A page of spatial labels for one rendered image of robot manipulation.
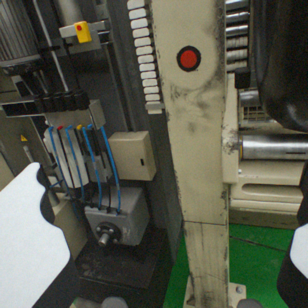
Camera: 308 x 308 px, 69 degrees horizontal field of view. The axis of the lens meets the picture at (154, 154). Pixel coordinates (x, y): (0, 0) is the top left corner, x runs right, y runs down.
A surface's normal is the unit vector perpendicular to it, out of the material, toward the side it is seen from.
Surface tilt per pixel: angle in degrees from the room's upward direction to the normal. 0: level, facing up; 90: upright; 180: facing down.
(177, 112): 90
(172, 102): 90
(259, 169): 0
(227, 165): 90
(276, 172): 0
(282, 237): 0
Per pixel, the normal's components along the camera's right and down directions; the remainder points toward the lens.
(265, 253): -0.17, -0.86
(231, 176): -0.29, 0.51
